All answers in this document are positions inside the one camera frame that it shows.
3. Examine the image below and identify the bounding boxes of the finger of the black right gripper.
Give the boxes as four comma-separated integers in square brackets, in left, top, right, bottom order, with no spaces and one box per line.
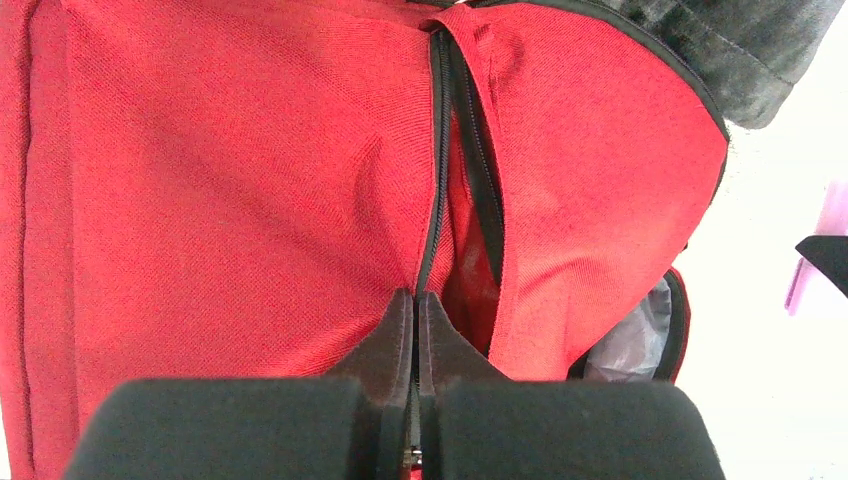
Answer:
[795,235,847,296]

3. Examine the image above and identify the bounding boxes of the black floral blanket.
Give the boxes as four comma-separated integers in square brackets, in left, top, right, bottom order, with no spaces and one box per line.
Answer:
[608,0,844,129]

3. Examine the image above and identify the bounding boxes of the red student backpack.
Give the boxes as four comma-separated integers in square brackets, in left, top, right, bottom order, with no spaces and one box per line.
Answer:
[1,1,729,479]

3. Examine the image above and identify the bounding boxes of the pink eraser stick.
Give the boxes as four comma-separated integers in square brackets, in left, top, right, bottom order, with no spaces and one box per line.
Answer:
[784,179,847,316]

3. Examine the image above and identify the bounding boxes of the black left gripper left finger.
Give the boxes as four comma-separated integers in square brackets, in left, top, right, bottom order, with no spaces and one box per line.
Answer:
[66,290,414,479]

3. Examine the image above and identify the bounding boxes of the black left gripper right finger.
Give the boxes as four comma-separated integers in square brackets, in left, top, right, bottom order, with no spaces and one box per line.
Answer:
[418,293,724,479]

